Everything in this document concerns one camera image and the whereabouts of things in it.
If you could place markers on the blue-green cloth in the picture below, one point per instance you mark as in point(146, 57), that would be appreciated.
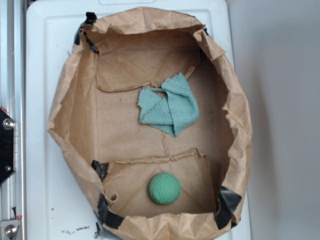
point(171, 108)

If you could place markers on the brown paper bag tray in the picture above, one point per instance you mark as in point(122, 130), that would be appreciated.
point(94, 118)

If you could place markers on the green dimpled ball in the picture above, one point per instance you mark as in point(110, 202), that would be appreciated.
point(164, 188)

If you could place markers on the white plastic bin lid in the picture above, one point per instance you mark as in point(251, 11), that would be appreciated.
point(56, 208)

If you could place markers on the black corner bracket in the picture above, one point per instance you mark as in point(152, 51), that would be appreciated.
point(7, 146)

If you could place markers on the aluminium frame rail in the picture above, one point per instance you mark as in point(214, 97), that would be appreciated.
point(12, 97)

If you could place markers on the silver corner bracket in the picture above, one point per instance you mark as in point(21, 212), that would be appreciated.
point(10, 229)

